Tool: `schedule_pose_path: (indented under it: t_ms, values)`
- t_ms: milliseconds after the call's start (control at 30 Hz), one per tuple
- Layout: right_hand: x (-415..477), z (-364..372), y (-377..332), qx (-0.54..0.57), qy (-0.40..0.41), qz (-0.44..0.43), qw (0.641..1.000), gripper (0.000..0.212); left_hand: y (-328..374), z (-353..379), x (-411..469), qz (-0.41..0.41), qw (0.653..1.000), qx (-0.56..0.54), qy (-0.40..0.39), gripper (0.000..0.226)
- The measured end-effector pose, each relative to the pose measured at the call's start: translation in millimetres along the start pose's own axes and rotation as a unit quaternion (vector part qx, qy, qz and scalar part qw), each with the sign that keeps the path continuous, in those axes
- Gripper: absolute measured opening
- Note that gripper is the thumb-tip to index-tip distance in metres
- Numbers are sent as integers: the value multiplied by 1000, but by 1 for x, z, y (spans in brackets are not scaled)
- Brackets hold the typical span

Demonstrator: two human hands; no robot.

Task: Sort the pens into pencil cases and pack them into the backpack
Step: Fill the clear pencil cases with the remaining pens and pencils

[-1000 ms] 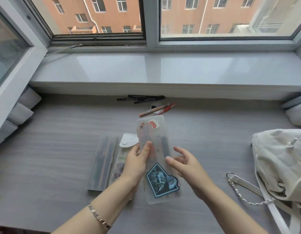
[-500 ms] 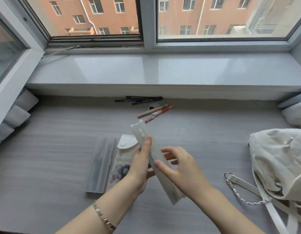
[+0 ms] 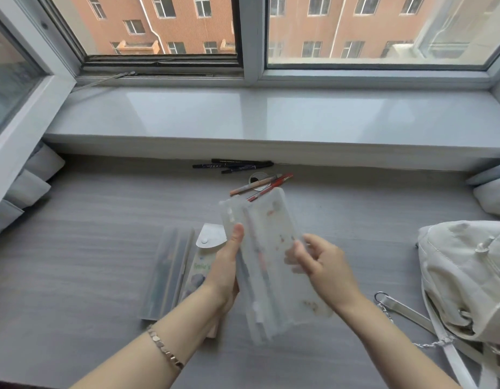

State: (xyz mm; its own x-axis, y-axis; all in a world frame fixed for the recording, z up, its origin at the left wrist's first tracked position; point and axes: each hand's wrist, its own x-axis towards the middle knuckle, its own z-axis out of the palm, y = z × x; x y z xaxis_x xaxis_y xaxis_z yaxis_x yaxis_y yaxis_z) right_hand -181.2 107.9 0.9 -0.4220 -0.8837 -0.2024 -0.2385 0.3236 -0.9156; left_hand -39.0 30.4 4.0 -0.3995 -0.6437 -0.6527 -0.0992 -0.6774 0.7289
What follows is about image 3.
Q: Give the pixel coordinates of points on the person's left hand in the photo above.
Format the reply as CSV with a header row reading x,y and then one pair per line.
x,y
221,283

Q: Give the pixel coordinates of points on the person's right hand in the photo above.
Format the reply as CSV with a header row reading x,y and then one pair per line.
x,y
335,279

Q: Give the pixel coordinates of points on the cartoon sheep pencil pouch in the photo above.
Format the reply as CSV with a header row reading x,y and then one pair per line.
x,y
211,236

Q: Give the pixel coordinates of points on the clear sticker pencil box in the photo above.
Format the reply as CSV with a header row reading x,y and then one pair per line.
x,y
282,279

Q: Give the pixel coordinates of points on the frosted plastic box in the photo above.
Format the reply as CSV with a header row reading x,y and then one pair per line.
x,y
164,275

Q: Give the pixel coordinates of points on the peach pen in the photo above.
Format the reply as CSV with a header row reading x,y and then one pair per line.
x,y
250,187

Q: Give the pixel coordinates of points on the small round tape roll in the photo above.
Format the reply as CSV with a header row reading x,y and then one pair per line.
x,y
256,177

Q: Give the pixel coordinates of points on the red gel pen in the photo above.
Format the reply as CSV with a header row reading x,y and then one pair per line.
x,y
274,184

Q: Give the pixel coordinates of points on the white quilted backpack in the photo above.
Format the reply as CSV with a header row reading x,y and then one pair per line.
x,y
456,259

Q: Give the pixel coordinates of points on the long black printed pen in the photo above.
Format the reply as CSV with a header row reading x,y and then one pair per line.
x,y
241,161

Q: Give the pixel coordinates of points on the person's left forearm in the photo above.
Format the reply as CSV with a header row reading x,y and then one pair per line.
x,y
152,348

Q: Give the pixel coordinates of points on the person's right forearm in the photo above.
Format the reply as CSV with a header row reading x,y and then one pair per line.
x,y
395,348

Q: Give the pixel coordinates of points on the grey wooden desk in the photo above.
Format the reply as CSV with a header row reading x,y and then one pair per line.
x,y
92,214

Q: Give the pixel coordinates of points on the white window sill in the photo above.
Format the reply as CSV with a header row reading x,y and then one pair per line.
x,y
233,117

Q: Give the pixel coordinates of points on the pale blue curtain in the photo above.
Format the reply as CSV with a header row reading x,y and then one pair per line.
x,y
493,198

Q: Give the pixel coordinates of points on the open white window sash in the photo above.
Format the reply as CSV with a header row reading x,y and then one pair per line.
x,y
31,125

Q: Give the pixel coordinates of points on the brick apartment building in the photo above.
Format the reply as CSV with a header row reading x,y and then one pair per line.
x,y
185,32

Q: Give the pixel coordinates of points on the white window frame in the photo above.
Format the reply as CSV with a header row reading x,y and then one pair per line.
x,y
254,36

